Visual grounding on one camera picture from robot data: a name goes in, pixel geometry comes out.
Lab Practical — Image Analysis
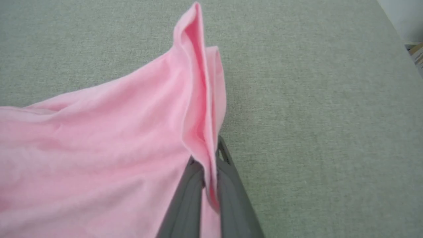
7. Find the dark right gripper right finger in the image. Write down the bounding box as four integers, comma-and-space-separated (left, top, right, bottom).
215, 135, 265, 238

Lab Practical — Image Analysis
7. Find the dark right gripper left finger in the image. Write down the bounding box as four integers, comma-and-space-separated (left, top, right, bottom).
157, 157, 206, 238

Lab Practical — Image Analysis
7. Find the pink cloth garment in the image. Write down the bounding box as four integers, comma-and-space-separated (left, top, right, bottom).
0, 2, 227, 238

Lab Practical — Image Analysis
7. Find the tan patterned cardboard box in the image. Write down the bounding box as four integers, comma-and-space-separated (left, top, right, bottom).
404, 41, 423, 78

